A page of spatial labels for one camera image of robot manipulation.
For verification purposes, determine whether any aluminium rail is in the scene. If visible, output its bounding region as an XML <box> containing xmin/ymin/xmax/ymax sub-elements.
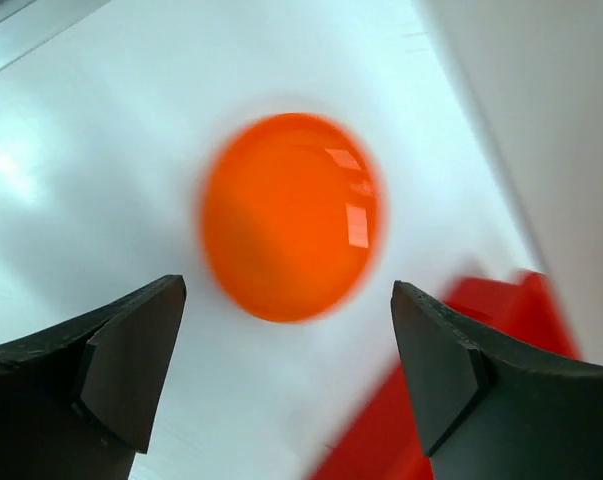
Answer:
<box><xmin>0</xmin><ymin>1</ymin><xmax>105</xmax><ymax>71</ymax></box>

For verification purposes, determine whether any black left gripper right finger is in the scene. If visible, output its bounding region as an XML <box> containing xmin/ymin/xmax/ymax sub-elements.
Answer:
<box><xmin>391</xmin><ymin>281</ymin><xmax>603</xmax><ymax>479</ymax></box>

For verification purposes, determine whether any red plastic bin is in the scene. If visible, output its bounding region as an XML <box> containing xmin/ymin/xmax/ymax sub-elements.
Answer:
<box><xmin>309</xmin><ymin>271</ymin><xmax>580</xmax><ymax>480</ymax></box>

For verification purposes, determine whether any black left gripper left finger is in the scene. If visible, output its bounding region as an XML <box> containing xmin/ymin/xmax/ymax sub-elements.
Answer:
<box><xmin>0</xmin><ymin>275</ymin><xmax>185</xmax><ymax>479</ymax></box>

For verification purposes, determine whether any orange plate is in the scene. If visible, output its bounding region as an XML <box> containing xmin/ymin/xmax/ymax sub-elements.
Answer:
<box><xmin>198</xmin><ymin>112</ymin><xmax>386</xmax><ymax>323</ymax></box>

